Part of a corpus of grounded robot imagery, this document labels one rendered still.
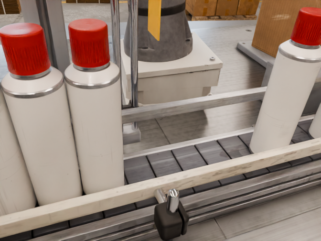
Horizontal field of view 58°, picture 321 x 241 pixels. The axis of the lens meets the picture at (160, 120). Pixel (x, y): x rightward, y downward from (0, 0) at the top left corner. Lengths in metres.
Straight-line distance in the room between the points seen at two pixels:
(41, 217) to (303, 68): 0.32
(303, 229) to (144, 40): 0.42
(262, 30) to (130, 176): 0.62
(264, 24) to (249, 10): 3.06
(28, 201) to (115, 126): 0.13
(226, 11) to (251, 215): 3.46
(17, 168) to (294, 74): 0.31
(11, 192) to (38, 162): 0.05
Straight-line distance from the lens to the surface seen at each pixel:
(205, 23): 1.14
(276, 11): 0.85
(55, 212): 0.33
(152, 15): 0.29
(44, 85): 0.26
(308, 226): 0.39
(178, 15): 0.60
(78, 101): 0.27
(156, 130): 0.55
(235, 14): 3.87
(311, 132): 0.52
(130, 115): 0.36
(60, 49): 0.40
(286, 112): 0.40
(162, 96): 0.59
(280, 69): 0.38
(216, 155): 0.43
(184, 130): 0.55
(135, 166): 0.40
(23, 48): 0.25
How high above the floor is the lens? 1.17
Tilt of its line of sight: 36 degrees down
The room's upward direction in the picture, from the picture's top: 3 degrees clockwise
